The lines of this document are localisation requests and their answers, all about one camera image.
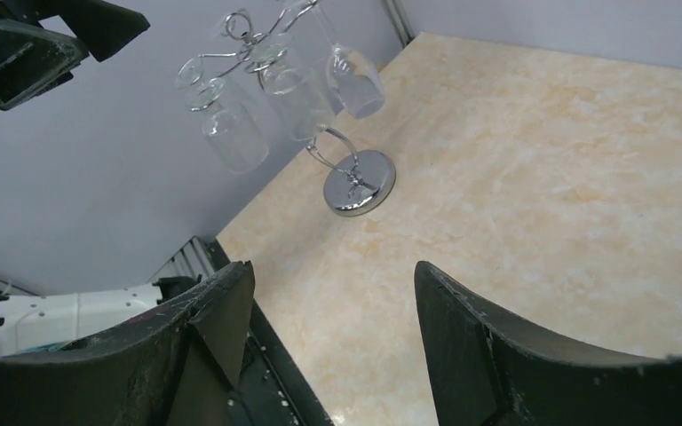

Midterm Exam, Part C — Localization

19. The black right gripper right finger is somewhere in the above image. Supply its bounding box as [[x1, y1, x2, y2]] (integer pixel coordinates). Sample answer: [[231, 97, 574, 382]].
[[414, 261, 682, 425]]

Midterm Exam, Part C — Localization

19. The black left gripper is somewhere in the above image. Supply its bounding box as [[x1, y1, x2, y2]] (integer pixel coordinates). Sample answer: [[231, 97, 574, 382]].
[[0, 0, 150, 111]]

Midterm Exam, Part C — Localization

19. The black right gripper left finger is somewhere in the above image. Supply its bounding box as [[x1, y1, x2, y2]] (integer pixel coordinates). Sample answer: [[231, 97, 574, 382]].
[[0, 262, 256, 425]]

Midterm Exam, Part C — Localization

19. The cut pattern stemmed glass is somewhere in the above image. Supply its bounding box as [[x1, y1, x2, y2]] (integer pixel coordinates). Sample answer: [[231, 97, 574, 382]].
[[250, 33, 335, 142]]

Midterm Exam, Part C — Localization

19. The clear plain wine glass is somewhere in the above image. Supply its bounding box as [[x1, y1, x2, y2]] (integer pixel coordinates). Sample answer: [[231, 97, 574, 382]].
[[282, 1, 385, 119]]

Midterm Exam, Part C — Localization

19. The chrome wine glass rack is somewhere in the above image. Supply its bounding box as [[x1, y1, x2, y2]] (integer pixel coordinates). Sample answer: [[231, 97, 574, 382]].
[[214, 9, 396, 217]]

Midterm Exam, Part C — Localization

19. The clear hanging wine glass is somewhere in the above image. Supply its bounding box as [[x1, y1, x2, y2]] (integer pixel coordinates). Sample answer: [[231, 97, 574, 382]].
[[175, 57, 270, 174]]

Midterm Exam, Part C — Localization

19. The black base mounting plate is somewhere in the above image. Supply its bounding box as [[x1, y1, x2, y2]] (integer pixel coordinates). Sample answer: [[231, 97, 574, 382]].
[[205, 240, 333, 426]]

